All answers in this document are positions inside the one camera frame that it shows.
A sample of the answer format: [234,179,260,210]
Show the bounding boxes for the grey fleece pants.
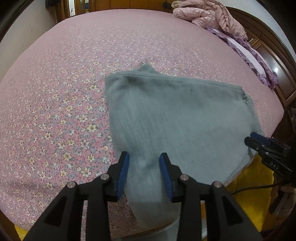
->
[105,64,264,228]

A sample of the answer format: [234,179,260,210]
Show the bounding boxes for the wooden bedroom door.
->
[55,0,76,23]

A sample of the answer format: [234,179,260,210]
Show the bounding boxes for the dark wooden headboard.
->
[228,7,295,107]

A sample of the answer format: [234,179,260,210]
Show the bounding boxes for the purple ruffled pillow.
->
[206,27,278,90]

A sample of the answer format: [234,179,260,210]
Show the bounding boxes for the pink floral bed sheet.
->
[1,9,284,230]

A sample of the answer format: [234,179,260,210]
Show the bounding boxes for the pink quilted comforter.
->
[171,0,248,40]

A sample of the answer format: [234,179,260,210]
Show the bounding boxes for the wooden wardrobe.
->
[89,0,173,13]

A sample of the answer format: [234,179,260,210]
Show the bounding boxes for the black cable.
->
[231,182,282,195]

